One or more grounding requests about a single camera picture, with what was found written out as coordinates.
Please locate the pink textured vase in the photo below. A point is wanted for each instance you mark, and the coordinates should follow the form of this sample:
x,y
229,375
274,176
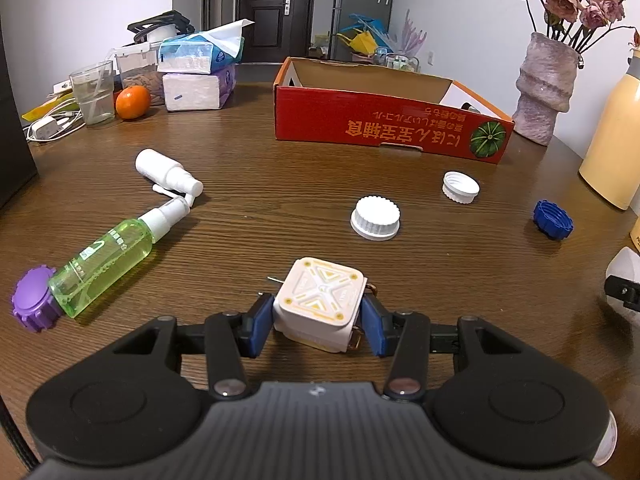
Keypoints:
x,y
546,84

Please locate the blue tissue pack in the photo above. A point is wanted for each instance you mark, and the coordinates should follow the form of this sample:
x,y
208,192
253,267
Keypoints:
x,y
203,53

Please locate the orange tangerine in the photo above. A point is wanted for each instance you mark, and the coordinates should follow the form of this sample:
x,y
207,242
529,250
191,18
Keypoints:
x,y
133,102

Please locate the purple bottle cap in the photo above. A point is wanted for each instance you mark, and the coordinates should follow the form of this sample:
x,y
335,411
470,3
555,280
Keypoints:
x,y
33,304

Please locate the clear plastic cup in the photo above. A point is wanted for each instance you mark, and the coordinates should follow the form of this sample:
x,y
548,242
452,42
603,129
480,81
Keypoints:
x,y
93,89

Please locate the dark wooden door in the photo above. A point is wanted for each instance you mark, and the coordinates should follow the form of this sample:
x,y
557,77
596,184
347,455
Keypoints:
x,y
279,29

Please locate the purple tissue pack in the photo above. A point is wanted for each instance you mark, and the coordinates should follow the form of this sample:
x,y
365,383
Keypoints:
x,y
189,92

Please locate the green spray bottle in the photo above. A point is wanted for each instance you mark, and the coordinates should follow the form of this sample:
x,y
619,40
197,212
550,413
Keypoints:
x,y
96,268

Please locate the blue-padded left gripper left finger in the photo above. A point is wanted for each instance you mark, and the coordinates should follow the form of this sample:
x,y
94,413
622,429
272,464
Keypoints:
x,y
225,339

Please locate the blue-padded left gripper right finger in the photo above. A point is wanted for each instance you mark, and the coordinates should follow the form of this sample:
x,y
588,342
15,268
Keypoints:
x,y
408,338

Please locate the blue bottle cap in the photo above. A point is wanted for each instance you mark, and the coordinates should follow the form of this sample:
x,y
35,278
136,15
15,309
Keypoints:
x,y
552,220

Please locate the white charger with cable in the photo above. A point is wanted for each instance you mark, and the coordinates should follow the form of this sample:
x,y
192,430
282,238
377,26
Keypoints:
x,y
54,126

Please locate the small white cap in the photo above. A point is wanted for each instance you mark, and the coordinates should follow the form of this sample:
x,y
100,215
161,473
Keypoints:
x,y
459,187

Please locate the cream yellow thermos bottle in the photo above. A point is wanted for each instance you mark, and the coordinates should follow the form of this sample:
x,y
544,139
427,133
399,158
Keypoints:
x,y
611,166

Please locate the dried pink flowers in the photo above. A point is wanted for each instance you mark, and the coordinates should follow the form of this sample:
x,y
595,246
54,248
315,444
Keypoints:
x,y
579,24

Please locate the large white ridged cap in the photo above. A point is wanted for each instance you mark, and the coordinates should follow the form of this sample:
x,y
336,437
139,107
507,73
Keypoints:
x,y
375,218

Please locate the red cardboard box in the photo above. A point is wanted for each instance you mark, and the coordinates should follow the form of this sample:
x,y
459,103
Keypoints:
x,y
370,105

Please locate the white cube plug adapter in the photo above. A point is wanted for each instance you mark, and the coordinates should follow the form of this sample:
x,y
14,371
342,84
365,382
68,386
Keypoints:
x,y
318,304

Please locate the white spray bottle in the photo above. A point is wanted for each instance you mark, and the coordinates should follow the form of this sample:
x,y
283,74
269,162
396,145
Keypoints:
x,y
167,173

